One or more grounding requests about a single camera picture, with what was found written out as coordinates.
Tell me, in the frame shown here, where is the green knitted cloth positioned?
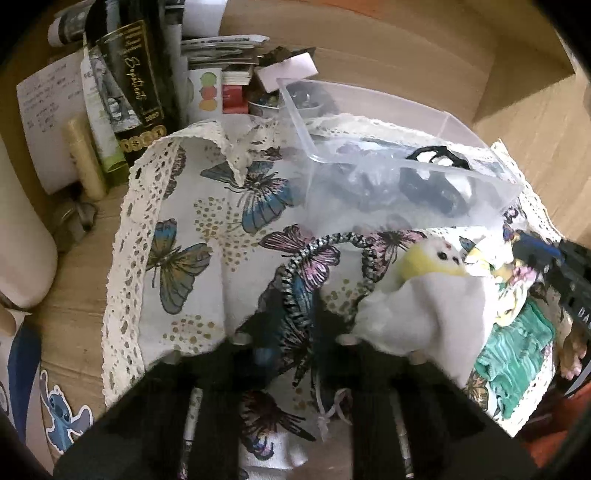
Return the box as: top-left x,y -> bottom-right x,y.
465,299 -> 555,419

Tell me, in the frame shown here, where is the yellow white plush toy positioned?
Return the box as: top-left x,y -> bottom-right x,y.
394,237 -> 468,290

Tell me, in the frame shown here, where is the white sock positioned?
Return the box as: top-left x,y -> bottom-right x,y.
353,273 -> 492,387

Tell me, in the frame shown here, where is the black white fabric mask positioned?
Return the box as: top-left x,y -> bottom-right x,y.
331,144 -> 477,218

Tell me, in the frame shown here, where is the black white braided headband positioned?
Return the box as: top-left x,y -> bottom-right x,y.
280,232 -> 380,387

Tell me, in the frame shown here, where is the stitch cartoon sticker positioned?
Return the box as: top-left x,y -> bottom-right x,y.
39,370 -> 94,455

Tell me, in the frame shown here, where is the butterfly print lace cloth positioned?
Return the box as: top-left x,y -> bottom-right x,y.
102,115 -> 573,479

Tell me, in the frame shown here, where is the clear plastic storage box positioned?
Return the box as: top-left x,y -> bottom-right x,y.
279,79 -> 523,235

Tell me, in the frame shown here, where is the beige slim candle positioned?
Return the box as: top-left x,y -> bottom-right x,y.
63,115 -> 107,201

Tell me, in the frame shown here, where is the pink white small box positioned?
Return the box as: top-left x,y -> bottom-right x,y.
256,52 -> 318,93

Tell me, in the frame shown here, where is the traffic light card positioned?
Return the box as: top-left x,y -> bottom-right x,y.
187,67 -> 222,123

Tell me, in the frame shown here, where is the handwritten white note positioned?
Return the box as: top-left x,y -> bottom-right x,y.
17,52 -> 86,195

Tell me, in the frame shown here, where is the dark wine bottle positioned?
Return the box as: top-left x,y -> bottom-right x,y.
85,0 -> 179,164

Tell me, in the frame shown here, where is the stack of magazines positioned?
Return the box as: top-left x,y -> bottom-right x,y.
160,1 -> 269,86

